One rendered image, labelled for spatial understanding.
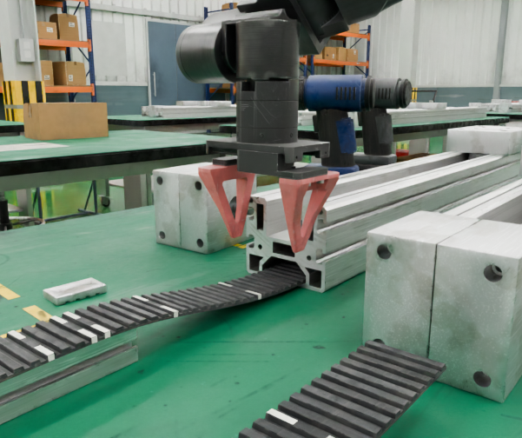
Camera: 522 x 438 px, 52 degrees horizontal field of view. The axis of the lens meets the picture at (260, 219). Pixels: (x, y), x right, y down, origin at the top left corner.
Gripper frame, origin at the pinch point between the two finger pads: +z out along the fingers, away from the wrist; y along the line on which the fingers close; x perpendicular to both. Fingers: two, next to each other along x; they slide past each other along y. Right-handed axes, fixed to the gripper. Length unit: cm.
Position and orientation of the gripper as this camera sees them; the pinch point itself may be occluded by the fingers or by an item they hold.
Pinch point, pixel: (266, 235)
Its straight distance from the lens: 52.0
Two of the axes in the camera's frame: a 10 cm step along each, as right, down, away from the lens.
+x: -6.4, 1.7, -7.5
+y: -7.7, -1.5, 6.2
